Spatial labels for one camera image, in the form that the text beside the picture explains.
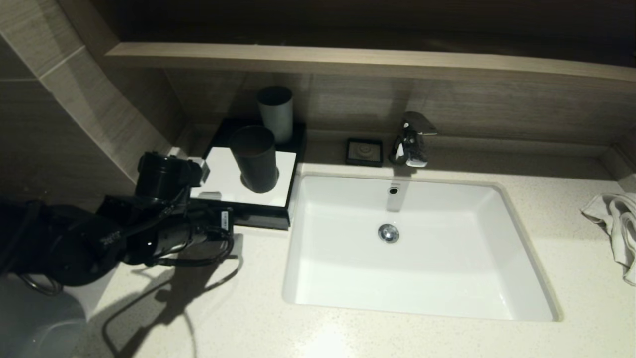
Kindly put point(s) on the grey cup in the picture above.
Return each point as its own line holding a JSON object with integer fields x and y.
{"x": 278, "y": 117}

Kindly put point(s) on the white towel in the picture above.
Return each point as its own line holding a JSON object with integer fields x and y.
{"x": 621, "y": 223}

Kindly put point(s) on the black square soap dish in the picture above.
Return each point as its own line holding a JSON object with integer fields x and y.
{"x": 364, "y": 151}

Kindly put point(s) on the chrome faucet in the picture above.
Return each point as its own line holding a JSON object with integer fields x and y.
{"x": 410, "y": 141}

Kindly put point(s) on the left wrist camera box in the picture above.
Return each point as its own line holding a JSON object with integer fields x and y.
{"x": 199, "y": 171}

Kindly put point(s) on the black cup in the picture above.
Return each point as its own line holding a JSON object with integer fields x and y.
{"x": 256, "y": 164}

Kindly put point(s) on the white sink basin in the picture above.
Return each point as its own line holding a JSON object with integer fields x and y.
{"x": 447, "y": 268}

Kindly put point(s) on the white ribbed tray insert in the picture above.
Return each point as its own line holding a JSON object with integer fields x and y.
{"x": 223, "y": 174}

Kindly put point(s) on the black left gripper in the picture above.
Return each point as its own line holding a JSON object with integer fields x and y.
{"x": 208, "y": 223}

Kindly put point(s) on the chrome drain stopper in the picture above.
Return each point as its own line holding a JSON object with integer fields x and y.
{"x": 388, "y": 233}

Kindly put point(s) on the wooden wall shelf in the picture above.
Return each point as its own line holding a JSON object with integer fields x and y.
{"x": 348, "y": 60}

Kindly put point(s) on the black amenity box body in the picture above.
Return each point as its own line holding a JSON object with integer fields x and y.
{"x": 298, "y": 144}

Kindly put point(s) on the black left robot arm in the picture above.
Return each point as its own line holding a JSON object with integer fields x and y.
{"x": 74, "y": 238}

